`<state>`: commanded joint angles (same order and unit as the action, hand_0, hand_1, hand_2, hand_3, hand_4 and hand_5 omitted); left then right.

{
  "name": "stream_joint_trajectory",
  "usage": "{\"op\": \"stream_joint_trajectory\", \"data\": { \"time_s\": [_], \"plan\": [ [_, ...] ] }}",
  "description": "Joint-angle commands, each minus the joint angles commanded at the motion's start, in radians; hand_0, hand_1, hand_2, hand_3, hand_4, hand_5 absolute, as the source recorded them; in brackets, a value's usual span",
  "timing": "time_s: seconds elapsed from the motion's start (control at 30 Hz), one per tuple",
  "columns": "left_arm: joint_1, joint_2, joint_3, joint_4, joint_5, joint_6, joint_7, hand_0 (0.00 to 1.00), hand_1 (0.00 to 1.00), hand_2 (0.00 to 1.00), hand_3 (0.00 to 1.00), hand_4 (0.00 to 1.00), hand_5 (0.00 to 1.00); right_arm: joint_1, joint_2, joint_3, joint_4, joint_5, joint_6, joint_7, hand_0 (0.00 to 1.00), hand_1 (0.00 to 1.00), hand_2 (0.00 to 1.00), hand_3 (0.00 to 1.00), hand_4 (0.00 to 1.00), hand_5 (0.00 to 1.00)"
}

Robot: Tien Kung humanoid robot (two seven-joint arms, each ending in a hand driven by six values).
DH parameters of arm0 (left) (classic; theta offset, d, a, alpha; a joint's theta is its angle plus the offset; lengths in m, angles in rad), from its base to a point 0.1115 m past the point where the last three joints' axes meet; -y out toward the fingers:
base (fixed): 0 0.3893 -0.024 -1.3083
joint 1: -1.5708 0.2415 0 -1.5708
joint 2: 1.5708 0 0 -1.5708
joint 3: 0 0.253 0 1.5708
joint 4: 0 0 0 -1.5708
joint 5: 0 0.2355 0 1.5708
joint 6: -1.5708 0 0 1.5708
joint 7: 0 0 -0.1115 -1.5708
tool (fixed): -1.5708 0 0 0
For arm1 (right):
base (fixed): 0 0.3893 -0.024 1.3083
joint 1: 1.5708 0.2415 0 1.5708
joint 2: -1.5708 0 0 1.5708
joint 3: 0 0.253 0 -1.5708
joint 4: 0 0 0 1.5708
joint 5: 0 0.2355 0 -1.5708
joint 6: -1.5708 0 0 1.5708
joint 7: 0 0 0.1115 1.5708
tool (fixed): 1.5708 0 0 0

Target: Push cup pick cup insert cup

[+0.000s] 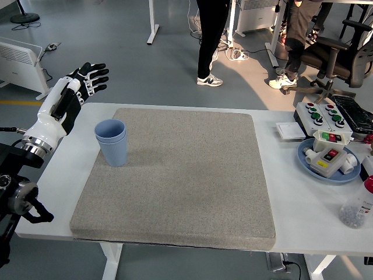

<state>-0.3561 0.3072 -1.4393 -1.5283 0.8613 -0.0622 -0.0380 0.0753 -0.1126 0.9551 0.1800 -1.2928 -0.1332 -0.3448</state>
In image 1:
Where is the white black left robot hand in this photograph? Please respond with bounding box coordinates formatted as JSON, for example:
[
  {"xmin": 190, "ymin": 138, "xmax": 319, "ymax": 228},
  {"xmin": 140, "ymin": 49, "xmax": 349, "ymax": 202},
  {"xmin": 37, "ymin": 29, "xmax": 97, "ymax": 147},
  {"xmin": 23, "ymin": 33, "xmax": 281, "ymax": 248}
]
[{"xmin": 24, "ymin": 62, "xmax": 110, "ymax": 146}]

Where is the blue ribbed plastic cup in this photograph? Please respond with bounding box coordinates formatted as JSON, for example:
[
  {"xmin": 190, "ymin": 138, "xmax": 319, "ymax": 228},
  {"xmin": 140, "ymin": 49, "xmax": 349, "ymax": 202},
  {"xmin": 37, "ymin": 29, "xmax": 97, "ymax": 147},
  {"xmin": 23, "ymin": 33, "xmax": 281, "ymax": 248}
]
[
  {"xmin": 94, "ymin": 118, "xmax": 127, "ymax": 141},
  {"xmin": 96, "ymin": 132, "xmax": 128, "ymax": 168}
]

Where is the white push-button control box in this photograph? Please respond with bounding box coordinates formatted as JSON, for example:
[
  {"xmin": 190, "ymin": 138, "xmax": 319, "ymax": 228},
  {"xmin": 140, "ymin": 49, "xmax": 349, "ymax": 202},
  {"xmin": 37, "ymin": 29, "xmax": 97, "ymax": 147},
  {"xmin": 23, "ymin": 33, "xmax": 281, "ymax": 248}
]
[
  {"xmin": 317, "ymin": 102, "xmax": 354, "ymax": 135},
  {"xmin": 293, "ymin": 101, "xmax": 333, "ymax": 134}
]

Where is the white panel heater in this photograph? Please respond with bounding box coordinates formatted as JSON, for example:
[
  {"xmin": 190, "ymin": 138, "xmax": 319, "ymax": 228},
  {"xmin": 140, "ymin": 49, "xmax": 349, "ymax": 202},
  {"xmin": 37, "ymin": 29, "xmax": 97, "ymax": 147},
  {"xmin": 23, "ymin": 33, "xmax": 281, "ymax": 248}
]
[
  {"xmin": 235, "ymin": 0, "xmax": 280, "ymax": 36},
  {"xmin": 0, "ymin": 37, "xmax": 56, "ymax": 101}
]

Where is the black round stand base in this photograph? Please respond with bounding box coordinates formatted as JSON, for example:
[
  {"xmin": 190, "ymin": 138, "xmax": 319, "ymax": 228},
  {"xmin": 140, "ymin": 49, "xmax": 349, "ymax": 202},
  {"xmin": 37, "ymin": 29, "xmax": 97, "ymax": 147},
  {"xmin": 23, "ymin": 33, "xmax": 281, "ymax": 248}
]
[{"xmin": 10, "ymin": 0, "xmax": 41, "ymax": 25}]

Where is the white desk leg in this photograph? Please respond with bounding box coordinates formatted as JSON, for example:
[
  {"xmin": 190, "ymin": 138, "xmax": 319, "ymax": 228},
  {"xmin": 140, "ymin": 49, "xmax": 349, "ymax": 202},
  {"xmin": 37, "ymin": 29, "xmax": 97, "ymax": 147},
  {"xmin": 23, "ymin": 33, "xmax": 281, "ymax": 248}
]
[
  {"xmin": 265, "ymin": 0, "xmax": 286, "ymax": 68},
  {"xmin": 146, "ymin": 0, "xmax": 160, "ymax": 46}
]

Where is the white table leg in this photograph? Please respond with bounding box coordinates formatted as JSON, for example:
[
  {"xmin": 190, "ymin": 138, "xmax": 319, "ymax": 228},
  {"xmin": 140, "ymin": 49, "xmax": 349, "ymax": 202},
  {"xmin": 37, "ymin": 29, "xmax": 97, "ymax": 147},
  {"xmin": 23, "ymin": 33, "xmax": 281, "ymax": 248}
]
[
  {"xmin": 304, "ymin": 255, "xmax": 337, "ymax": 280},
  {"xmin": 100, "ymin": 242, "xmax": 124, "ymax": 280}
]

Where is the grey-brown speckled mat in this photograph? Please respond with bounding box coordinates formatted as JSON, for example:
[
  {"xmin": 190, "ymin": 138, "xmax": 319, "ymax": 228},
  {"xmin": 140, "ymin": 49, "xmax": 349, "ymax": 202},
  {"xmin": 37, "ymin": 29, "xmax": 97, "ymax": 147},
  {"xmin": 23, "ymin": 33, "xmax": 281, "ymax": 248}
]
[{"xmin": 69, "ymin": 107, "xmax": 277, "ymax": 251}]

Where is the person in black trousers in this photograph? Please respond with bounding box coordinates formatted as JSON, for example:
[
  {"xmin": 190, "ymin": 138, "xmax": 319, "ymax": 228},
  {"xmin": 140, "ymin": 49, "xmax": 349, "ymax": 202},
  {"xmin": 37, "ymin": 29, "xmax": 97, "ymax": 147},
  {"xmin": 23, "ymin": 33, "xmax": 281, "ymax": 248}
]
[{"xmin": 195, "ymin": 0, "xmax": 231, "ymax": 88}]

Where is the blue round plate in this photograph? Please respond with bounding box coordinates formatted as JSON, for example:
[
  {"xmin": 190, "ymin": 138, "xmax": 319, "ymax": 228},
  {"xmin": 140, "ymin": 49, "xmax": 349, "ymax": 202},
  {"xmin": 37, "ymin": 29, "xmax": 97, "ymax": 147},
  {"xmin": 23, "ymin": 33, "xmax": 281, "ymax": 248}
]
[{"xmin": 297, "ymin": 138, "xmax": 362, "ymax": 185}]

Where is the person in brown trousers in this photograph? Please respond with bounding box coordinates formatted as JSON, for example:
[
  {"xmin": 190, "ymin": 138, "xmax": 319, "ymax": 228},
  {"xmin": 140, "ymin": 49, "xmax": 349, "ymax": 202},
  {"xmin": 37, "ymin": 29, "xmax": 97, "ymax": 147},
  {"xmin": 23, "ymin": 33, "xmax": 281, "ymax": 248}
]
[{"xmin": 268, "ymin": 0, "xmax": 324, "ymax": 90}]

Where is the small white pipe fitting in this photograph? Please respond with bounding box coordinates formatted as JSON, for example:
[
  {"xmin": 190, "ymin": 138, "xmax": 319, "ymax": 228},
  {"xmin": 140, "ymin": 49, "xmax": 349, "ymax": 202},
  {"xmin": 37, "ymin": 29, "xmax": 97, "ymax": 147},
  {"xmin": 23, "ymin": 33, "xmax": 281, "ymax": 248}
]
[{"xmin": 304, "ymin": 147, "xmax": 317, "ymax": 165}]

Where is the grey power strip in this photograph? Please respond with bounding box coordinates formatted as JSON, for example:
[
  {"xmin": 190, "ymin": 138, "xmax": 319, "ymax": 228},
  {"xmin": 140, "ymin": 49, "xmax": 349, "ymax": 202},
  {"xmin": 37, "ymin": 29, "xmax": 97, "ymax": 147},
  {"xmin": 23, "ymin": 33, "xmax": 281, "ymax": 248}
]
[{"xmin": 266, "ymin": 252, "xmax": 292, "ymax": 274}]

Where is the seated person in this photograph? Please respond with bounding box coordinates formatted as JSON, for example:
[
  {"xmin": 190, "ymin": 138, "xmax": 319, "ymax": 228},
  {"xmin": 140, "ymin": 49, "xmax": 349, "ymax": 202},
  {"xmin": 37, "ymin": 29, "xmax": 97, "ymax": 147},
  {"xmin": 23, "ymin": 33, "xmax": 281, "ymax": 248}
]
[{"xmin": 307, "ymin": 0, "xmax": 333, "ymax": 45}]

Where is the black office chair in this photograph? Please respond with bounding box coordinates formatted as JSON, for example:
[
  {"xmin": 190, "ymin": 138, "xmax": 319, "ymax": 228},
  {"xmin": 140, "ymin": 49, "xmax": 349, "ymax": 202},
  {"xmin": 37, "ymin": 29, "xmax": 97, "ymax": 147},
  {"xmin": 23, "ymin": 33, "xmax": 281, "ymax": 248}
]
[{"xmin": 281, "ymin": 19, "xmax": 373, "ymax": 104}]

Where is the large white pipe fitting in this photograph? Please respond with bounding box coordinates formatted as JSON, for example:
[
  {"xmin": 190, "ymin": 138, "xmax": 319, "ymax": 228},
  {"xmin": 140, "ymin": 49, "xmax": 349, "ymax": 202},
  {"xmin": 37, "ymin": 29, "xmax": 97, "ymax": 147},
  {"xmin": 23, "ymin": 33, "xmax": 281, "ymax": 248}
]
[{"xmin": 339, "ymin": 152, "xmax": 359, "ymax": 175}]

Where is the black foil-wrapped pad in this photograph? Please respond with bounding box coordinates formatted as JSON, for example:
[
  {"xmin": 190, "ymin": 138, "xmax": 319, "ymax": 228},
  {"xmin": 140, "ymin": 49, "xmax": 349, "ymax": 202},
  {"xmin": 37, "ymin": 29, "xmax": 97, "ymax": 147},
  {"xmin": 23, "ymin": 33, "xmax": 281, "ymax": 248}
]
[{"xmin": 332, "ymin": 93, "xmax": 373, "ymax": 135}]

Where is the clear bottle with red cap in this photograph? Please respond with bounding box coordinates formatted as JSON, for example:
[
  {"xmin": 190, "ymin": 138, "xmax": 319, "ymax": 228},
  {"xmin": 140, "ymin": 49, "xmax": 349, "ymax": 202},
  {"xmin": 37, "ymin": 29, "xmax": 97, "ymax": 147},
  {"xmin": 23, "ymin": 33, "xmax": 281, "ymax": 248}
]
[{"xmin": 338, "ymin": 175, "xmax": 373, "ymax": 230}]

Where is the white wall switch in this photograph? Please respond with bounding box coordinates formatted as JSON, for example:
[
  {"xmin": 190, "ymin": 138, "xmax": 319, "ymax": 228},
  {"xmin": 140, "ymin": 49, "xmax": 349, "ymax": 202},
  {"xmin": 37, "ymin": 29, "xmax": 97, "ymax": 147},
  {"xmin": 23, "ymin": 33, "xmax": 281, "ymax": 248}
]
[{"xmin": 275, "ymin": 121, "xmax": 306, "ymax": 141}]

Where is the white green-red button switch box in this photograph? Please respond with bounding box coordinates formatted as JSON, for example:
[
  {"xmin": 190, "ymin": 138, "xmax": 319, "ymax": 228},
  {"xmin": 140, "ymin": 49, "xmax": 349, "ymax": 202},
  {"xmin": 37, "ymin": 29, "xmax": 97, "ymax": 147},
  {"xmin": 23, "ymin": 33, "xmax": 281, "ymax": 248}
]
[{"xmin": 312, "ymin": 129, "xmax": 353, "ymax": 152}]

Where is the grey red-black button switch box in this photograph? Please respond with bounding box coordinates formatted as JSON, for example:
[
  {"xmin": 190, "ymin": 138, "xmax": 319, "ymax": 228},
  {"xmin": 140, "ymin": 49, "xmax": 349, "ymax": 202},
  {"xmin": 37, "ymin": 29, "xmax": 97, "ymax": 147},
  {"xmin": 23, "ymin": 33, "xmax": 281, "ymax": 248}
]
[{"xmin": 309, "ymin": 146, "xmax": 348, "ymax": 179}]

